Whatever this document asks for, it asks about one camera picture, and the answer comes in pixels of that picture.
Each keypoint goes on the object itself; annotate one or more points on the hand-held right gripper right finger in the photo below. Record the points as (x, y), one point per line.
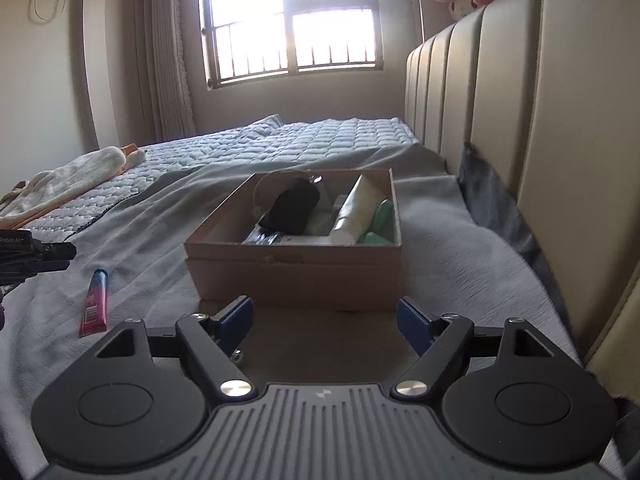
(412, 322)

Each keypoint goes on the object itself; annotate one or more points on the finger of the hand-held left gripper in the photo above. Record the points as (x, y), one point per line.
(57, 252)

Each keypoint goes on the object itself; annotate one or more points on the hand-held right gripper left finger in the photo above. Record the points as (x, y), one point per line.
(235, 317)

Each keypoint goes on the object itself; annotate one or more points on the pink tube with blue cap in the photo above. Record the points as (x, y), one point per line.
(95, 305)

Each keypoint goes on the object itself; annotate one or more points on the pink cardboard box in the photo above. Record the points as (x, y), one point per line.
(290, 275)

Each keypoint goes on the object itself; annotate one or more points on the clear plastic bag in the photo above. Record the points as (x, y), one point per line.
(270, 237)

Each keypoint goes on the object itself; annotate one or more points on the green plastic holder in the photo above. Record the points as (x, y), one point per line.
(382, 215)

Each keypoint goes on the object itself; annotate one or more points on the black cone nozzle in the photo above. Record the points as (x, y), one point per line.
(292, 207)

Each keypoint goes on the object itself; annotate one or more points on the white cream tube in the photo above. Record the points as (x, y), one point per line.
(357, 205)

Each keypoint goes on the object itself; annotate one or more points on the small metal clip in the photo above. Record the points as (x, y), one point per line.
(238, 356)

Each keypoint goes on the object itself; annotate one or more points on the cream towel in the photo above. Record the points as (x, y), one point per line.
(65, 180)

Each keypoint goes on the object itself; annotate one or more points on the grey blanket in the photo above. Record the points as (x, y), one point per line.
(475, 280)

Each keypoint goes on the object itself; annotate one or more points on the white tape roll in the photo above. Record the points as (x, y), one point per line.
(261, 192)

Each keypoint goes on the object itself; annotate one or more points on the dark grey cloth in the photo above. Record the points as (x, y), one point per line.
(492, 200)

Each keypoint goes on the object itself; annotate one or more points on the quilted bed cover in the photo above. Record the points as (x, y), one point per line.
(300, 140)

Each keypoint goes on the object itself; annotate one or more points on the beige curtain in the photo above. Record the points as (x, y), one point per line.
(167, 50)

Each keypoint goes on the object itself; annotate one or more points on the beige padded headboard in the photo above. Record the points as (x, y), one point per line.
(550, 110)

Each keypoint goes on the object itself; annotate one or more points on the window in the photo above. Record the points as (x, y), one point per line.
(290, 20)

